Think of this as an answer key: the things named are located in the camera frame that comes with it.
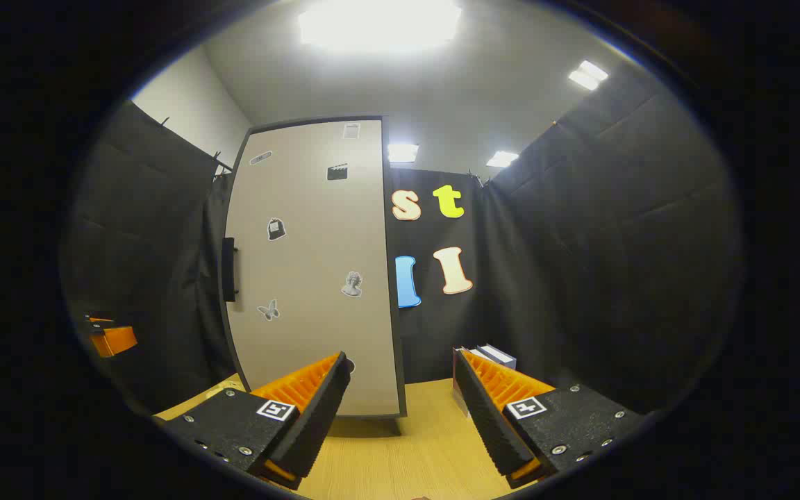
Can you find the blue spine book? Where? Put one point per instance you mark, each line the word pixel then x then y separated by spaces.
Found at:
pixel 501 355

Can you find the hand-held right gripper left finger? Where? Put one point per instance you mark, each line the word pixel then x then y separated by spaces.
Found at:
pixel 323 417

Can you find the light grey cabinet door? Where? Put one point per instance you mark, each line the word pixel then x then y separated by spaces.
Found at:
pixel 317 208

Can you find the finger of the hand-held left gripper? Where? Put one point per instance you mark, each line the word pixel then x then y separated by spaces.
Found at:
pixel 115 342

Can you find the pink cover book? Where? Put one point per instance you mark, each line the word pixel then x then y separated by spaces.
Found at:
pixel 460 406

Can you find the black backdrop cloth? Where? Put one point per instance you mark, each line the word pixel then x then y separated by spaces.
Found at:
pixel 580 278

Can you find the white cover book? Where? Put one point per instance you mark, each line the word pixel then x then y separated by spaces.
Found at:
pixel 476 353

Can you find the large ceiling light panel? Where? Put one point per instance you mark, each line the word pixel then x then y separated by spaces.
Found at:
pixel 379 24

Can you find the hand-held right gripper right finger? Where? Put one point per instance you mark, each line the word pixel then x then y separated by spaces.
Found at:
pixel 487 423

